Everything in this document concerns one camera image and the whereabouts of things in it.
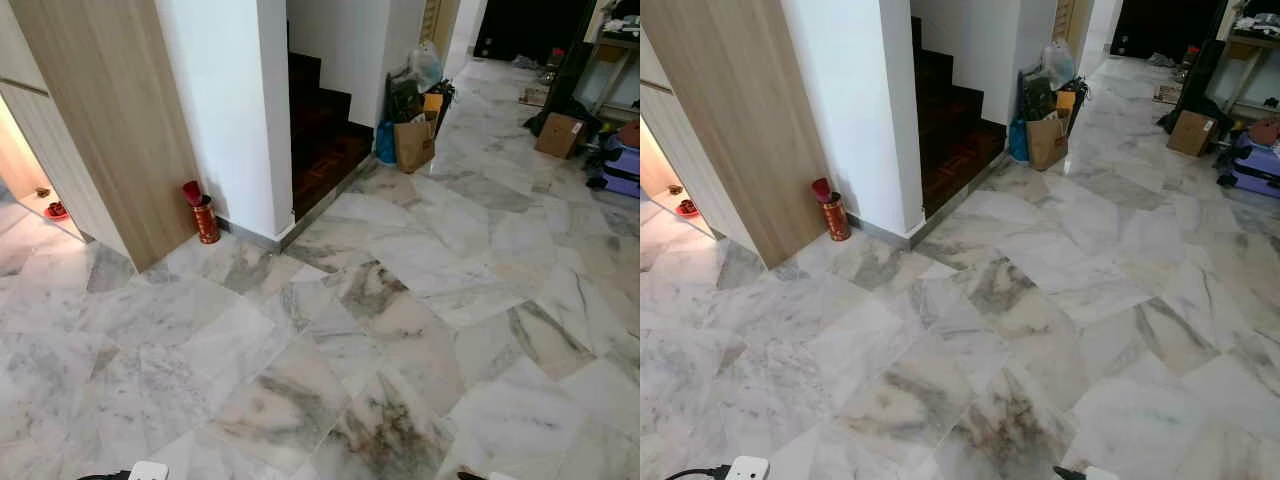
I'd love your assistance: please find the brown paper bag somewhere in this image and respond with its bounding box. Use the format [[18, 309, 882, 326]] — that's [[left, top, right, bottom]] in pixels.
[[394, 112, 438, 175], [1026, 110, 1070, 172]]

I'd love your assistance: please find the red patterned tin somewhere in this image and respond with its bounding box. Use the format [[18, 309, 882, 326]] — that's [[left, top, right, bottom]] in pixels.
[[823, 192, 852, 243], [192, 195, 221, 246]]

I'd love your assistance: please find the purple suitcase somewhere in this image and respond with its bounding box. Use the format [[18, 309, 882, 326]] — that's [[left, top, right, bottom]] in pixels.
[[598, 135, 641, 199], [1228, 130, 1280, 199]]

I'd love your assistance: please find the small brown cardboard box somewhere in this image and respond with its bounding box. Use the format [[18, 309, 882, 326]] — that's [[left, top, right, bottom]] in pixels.
[[534, 112, 586, 160], [1166, 109, 1219, 158]]

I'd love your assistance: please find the dark wooden staircase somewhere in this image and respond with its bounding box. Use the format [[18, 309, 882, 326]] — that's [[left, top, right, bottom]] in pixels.
[[910, 15, 1008, 219], [288, 50, 376, 223]]

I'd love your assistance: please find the black bag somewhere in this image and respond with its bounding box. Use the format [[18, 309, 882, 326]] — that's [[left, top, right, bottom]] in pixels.
[[1019, 68, 1059, 123], [387, 70, 426, 126]]

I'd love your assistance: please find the black leaning case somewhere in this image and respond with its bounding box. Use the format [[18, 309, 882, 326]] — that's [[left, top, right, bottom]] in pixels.
[[525, 40, 601, 136], [1160, 40, 1231, 131]]

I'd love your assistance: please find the clear plastic bag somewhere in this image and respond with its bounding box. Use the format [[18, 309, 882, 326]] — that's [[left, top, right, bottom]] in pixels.
[[1040, 40, 1077, 91], [408, 42, 444, 91]]

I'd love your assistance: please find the light wooden cabinet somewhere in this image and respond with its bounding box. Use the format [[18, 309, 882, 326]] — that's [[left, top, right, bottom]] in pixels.
[[640, 0, 833, 271], [0, 0, 201, 273]]

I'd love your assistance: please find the wooden shelf unit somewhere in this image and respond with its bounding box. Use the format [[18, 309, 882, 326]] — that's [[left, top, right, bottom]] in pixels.
[[1220, 0, 1280, 111], [585, 0, 641, 116]]

